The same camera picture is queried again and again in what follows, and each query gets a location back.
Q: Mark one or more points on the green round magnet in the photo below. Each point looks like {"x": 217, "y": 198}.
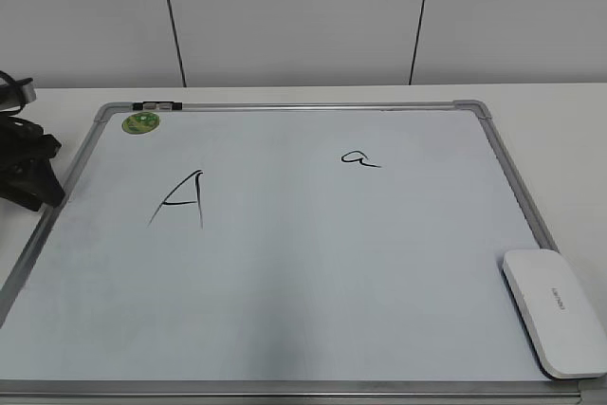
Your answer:
{"x": 140, "y": 123}

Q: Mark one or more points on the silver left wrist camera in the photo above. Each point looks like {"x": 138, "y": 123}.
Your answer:
{"x": 16, "y": 94}

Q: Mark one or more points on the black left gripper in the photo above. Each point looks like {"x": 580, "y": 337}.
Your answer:
{"x": 27, "y": 178}

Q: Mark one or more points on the white whiteboard eraser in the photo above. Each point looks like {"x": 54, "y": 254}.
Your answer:
{"x": 563, "y": 326}

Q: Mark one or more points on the white aluminium-framed whiteboard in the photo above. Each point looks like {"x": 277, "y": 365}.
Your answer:
{"x": 253, "y": 253}

